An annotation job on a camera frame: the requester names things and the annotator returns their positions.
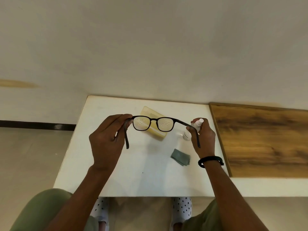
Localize person's right hand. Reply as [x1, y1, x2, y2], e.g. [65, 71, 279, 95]
[186, 117, 216, 159]

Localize person's left hand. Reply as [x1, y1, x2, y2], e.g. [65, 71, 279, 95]
[89, 114, 133, 174]

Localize clear spray bottle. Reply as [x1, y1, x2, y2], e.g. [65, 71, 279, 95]
[182, 118, 204, 141]

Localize grey-green cleaning cloth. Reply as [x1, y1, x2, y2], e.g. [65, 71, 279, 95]
[170, 148, 191, 167]

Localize yellow translucent glasses case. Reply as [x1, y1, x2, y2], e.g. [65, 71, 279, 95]
[139, 106, 168, 141]

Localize black framed eyeglasses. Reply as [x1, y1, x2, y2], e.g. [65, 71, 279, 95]
[123, 115, 201, 150]

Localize person's left forearm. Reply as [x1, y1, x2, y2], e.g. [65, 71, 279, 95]
[46, 166, 116, 231]

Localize person's right forearm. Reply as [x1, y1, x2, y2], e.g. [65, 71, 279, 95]
[204, 161, 269, 231]

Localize person's left leg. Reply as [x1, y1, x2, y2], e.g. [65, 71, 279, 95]
[9, 188, 99, 231]

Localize black wristband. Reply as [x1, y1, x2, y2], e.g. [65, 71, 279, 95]
[198, 156, 224, 169]

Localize brown wooden board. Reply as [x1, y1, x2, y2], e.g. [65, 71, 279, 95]
[209, 102, 308, 178]

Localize white polka dot slipper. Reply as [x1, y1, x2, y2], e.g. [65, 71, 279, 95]
[90, 197, 110, 231]
[169, 196, 193, 231]

